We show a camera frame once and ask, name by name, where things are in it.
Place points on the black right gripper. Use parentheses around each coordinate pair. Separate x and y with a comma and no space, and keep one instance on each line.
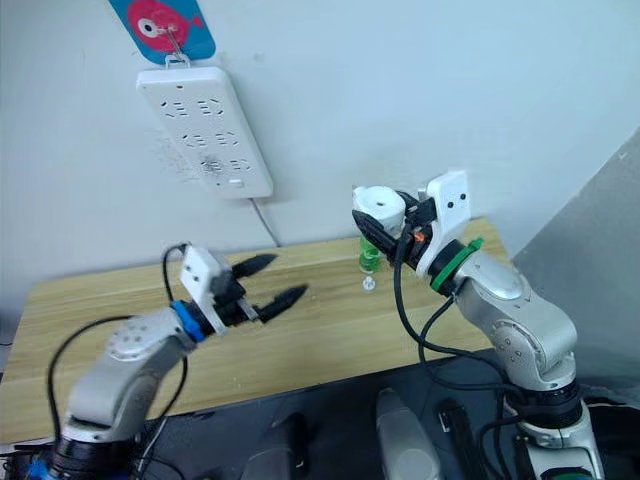
(419,225)

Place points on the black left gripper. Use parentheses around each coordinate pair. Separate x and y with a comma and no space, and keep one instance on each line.
(227,292)

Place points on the white mosquito repellent heater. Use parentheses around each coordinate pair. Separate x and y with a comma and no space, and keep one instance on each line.
(380,202)

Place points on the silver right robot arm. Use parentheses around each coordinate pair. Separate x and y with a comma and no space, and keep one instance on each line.
(525,330)

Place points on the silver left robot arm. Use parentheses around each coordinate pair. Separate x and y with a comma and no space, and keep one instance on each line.
(130,370)

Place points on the green liquid repellent bottle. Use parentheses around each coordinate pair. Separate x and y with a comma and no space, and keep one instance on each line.
(370,257)

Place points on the small white bottle cap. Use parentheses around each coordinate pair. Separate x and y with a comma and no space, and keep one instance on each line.
(368,283)

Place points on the white power strip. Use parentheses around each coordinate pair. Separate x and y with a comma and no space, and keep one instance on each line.
(202,130)

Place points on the grey rounded robot body shell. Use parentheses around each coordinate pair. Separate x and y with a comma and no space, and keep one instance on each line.
(402,435)

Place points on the grey partition panel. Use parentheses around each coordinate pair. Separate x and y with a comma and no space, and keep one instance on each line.
(590,260)

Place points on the blue fish hook plate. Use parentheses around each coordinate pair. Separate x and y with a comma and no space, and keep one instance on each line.
(145,25)

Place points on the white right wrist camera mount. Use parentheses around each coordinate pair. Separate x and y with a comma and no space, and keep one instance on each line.
(450,205)

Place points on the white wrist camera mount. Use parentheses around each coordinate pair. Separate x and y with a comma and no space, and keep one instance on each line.
(197,275)
(450,205)

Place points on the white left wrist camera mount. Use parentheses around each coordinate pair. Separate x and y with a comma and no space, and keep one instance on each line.
(197,275)

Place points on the metal wall hook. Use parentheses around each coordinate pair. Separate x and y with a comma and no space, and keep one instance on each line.
(176,47)

